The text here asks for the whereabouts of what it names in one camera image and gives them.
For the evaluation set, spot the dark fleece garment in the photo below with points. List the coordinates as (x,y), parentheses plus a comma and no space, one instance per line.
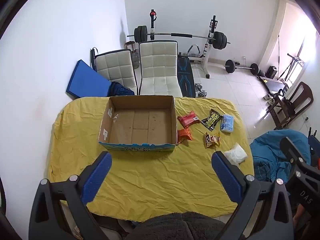
(175,226)

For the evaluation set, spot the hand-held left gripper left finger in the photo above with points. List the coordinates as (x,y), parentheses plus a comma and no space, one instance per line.
(97,177)

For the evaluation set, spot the blue foam mat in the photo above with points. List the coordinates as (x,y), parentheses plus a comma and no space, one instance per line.
(85,82)

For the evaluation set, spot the tall white padded chair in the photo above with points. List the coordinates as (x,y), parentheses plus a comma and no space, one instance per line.
(160,65)

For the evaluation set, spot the person's right hand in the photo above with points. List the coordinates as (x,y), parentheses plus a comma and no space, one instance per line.
(299,217)

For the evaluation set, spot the dark blue bag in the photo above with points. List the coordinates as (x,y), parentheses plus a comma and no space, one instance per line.
(120,89)

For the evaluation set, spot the white plastic bag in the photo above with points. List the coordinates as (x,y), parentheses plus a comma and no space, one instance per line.
(236,153)

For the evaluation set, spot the long barbell with black plates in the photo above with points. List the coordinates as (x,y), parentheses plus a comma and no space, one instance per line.
(170,34)

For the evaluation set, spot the chrome dumbbell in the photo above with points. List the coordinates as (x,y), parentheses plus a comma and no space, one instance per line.
(203,93)
(199,87)

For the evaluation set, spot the cardboard box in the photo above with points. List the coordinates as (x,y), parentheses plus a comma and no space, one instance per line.
(140,127)

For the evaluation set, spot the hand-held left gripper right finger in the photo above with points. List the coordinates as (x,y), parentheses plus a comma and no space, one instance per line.
(227,177)

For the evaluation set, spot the red snack packet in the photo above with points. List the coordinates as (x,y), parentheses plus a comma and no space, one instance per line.
(187,119)

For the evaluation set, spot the yellow tablecloth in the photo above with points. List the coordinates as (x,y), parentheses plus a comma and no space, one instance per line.
(150,180)

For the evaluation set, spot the black exercise stand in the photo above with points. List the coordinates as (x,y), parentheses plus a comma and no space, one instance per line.
(295,63)

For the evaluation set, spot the low white padded chair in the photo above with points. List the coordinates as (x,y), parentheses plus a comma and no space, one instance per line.
(115,67)

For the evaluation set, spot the black speaker box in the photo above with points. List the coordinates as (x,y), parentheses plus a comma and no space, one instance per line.
(273,71)

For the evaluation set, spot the black and yellow packet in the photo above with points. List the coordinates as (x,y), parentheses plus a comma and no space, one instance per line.
(211,120)

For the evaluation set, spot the black and blue weight bench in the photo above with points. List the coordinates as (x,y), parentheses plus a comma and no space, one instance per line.
(185,77)

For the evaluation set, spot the yellow pizza print packet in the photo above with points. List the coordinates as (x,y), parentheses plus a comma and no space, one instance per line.
(211,140)

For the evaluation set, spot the orange snack packet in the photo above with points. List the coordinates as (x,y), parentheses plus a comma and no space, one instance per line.
(185,134)

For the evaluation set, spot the white barbell rack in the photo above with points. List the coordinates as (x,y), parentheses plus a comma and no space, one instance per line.
(208,48)

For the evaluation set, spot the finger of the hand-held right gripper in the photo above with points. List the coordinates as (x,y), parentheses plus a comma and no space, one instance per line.
(293,152)
(314,142)

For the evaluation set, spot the stack of black weight plates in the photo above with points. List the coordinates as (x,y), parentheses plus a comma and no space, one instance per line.
(262,73)

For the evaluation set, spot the pair of white shoes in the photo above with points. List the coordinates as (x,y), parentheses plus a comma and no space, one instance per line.
(269,98)

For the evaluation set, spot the light blue tissue packet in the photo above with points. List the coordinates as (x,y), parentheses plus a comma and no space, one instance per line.
(227,123)

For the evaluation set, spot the dark low bench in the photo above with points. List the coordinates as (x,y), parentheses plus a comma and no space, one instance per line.
(275,85)

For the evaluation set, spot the dark wooden chair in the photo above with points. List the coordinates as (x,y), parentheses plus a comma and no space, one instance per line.
(301,97)

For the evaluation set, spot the short barbell with black plates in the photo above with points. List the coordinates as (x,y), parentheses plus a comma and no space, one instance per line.
(230,66)

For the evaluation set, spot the blue beanbag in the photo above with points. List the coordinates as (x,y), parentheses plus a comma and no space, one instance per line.
(267,152)

